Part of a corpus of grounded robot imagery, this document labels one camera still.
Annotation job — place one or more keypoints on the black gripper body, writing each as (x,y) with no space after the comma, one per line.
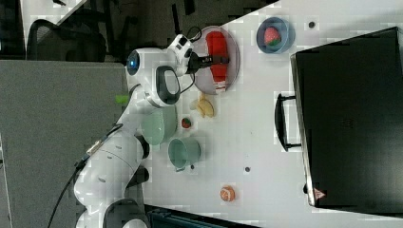
(196,62)

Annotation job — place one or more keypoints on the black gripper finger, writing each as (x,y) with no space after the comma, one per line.
(220,60)

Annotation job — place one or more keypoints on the red ketchup bottle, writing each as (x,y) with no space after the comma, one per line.
(217,50)

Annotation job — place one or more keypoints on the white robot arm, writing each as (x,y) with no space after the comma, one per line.
(110,164)

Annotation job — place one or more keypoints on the grey round plate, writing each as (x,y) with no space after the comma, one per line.
(204,78)

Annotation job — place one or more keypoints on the toy peeled banana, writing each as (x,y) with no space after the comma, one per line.
(203,106)

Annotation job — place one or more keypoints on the toy strawberry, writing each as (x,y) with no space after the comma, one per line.
(271,37)

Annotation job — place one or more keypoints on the small red toy fruit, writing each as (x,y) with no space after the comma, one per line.
(186,123)

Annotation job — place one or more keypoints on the blue bowl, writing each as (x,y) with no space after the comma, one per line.
(286,31)

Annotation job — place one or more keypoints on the green colander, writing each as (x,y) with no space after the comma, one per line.
(160,125)

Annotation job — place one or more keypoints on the green cup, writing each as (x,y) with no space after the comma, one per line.
(184,152)

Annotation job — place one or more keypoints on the small black pot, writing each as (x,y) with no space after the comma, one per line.
(140,176)

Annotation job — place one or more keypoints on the toy orange half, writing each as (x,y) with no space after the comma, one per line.
(227,193)

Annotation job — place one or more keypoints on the black toaster oven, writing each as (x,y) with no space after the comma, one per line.
(349,98)

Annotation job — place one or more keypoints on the black office chair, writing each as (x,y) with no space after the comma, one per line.
(49,42)

